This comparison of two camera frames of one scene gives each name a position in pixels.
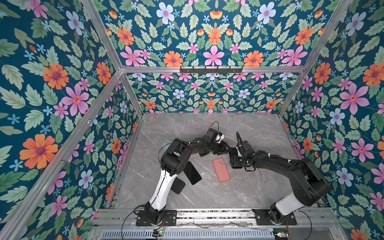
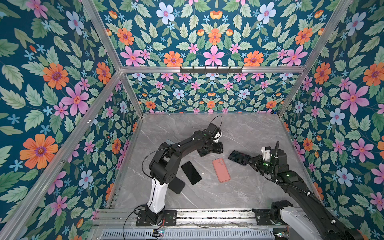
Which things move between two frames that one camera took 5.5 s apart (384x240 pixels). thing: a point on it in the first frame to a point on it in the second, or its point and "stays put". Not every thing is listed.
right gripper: (233, 161) to (257, 159)
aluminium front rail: (217, 218) stays put
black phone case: (177, 185) stays put
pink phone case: (221, 169) stays put
